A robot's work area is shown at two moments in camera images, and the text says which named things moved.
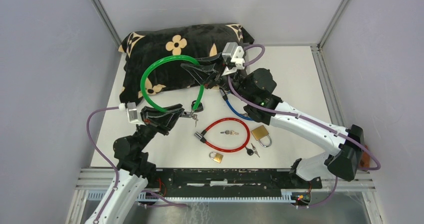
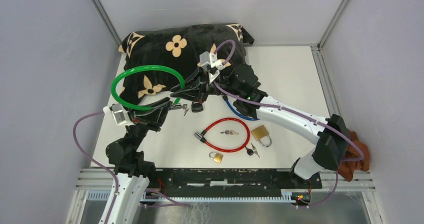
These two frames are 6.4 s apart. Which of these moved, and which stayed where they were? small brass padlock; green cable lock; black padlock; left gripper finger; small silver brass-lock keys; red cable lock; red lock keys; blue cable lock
Moved: left gripper finger; green cable lock
Stayed: small brass padlock; red cable lock; black padlock; blue cable lock; red lock keys; small silver brass-lock keys
